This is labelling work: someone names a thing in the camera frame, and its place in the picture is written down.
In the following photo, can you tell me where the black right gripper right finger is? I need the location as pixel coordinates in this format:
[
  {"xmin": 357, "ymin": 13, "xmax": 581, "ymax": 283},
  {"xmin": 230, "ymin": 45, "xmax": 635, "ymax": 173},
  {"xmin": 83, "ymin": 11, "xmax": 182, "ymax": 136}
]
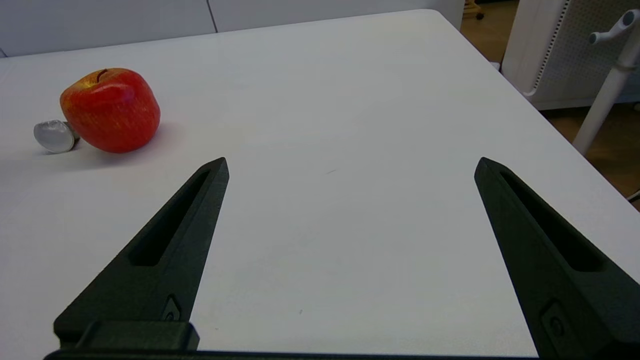
[{"xmin": 474, "ymin": 156, "xmax": 640, "ymax": 357}]

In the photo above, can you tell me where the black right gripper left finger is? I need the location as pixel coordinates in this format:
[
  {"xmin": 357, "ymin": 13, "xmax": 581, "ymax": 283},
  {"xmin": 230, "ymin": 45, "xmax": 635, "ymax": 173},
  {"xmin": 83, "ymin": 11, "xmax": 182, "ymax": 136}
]
[{"xmin": 47, "ymin": 157, "xmax": 231, "ymax": 357}]

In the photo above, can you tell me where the red apple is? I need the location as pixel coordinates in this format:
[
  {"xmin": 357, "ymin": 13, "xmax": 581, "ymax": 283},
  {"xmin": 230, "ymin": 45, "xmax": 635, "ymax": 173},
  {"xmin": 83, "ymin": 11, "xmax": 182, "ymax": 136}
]
[{"xmin": 59, "ymin": 67, "xmax": 162, "ymax": 154}]

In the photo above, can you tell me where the white side table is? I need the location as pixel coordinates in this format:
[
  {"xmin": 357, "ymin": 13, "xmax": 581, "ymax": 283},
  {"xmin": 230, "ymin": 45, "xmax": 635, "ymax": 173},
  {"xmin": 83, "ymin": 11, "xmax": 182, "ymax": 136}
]
[{"xmin": 572, "ymin": 42, "xmax": 640, "ymax": 156}]

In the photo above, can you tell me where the white perforated panel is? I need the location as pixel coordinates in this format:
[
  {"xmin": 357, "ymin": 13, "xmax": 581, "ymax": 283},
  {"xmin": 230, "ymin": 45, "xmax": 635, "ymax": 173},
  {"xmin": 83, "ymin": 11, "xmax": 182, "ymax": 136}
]
[{"xmin": 501, "ymin": 0, "xmax": 640, "ymax": 111}]

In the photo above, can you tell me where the wooden furniture leg with caster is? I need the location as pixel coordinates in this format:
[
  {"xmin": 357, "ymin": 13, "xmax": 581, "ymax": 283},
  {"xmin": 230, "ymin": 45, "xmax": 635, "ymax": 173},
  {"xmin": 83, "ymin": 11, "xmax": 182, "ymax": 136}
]
[{"xmin": 462, "ymin": 0, "xmax": 485, "ymax": 21}]

